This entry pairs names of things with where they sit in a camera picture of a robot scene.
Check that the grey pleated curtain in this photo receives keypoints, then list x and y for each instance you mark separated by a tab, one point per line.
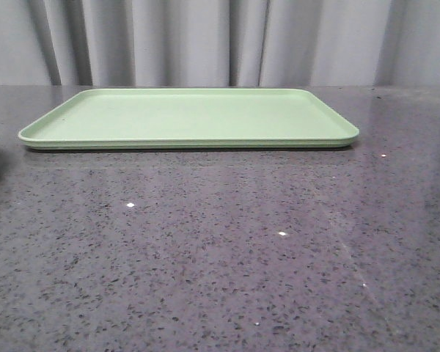
220	43

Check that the light green plastic tray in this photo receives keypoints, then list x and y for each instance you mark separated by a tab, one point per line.
171	118

